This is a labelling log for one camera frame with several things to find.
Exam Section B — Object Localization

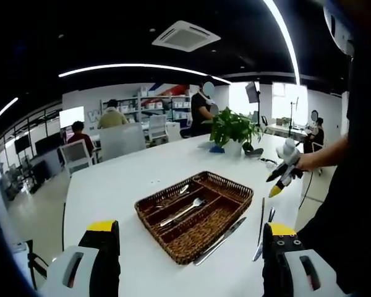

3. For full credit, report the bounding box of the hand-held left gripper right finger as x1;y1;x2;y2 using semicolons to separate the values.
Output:
262;222;347;297

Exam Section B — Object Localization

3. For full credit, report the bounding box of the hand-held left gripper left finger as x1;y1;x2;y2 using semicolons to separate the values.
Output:
38;219;122;297

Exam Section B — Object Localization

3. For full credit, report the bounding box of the silver knife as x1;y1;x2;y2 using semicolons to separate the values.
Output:
193;216;247;267
252;207;276;262

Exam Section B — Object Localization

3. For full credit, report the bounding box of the silver fork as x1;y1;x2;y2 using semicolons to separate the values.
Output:
158;200;205;231
159;197;207;227

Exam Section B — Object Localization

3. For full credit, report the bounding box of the brown wicker utensil storage basket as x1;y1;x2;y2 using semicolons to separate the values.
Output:
134;170;254;266

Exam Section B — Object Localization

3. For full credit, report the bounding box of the storage shelf with boxes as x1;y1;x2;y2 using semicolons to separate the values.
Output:
100;88;192;123

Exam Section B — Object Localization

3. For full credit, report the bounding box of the person's right hand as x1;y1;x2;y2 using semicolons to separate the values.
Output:
292;153;323;180

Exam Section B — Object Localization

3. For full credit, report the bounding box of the thin brown stick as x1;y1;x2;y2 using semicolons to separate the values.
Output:
258;197;266;247

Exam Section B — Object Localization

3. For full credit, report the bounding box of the green potted plant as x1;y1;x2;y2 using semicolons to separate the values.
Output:
208;106;264;157

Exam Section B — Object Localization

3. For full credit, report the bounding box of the black screen on stand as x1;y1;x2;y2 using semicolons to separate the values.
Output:
245;82;260;103

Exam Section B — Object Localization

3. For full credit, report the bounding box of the person's dark clothing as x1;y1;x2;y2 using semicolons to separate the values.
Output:
296;55;371;295

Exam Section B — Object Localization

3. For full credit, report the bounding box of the white office chair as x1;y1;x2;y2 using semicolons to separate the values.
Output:
148;114;169;143
58;139;96;176

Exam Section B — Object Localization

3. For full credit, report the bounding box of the ceiling light strip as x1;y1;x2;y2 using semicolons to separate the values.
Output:
262;0;301;84
0;97;19;121
58;63;232;84

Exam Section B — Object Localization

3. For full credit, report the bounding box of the grey partition panel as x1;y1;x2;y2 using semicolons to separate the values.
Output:
98;123;147;155

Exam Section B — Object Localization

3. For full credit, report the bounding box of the black monitor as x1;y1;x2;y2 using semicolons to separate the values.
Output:
14;136;30;152
33;136;61;155

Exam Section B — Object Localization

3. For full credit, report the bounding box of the white worn device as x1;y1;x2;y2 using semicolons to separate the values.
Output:
323;0;356;56

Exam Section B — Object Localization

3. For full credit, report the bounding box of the white display screen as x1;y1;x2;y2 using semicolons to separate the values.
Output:
59;106;85;128

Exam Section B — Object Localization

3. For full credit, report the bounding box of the ceiling air vent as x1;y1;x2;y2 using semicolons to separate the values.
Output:
151;20;221;53

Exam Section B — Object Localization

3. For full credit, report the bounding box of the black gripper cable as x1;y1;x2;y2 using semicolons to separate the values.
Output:
299;171;313;210

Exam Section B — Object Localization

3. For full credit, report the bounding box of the black curved strap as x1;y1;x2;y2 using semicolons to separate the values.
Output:
242;142;265;159

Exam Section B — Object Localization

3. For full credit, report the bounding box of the black chair frame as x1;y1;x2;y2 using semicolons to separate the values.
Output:
26;239;49;291

